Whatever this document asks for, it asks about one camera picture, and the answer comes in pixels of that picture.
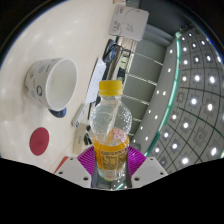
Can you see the white paper sheet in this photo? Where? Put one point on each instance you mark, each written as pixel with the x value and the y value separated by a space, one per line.
pixel 96 80

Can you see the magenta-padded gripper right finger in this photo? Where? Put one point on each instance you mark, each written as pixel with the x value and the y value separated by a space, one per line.
pixel 149 170

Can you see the beige desk tray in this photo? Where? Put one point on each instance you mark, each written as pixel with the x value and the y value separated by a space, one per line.
pixel 79 140

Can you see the white power strip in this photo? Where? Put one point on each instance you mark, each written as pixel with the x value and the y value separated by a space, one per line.
pixel 79 115

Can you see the black stapler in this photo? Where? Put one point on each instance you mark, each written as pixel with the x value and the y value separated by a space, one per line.
pixel 88 137

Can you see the group of ceiling lights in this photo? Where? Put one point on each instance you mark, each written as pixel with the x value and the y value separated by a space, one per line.
pixel 196 78

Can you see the clear yellow-capped drink bottle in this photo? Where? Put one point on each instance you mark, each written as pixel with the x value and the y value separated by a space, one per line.
pixel 111 156

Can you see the red-edged white pad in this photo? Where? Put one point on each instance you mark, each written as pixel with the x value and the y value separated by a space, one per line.
pixel 61 164

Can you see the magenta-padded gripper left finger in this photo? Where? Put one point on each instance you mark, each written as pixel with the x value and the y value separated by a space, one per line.
pixel 74 170

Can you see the flat round red coaster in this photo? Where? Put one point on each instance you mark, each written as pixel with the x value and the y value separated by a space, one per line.
pixel 39 141

